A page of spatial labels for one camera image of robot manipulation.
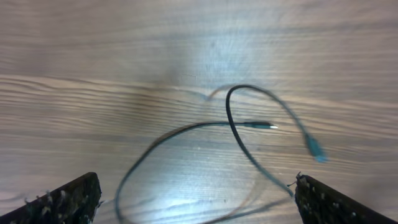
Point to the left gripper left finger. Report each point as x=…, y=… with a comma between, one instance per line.
x=75, y=202

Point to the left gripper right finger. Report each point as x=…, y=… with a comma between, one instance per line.
x=320, y=204

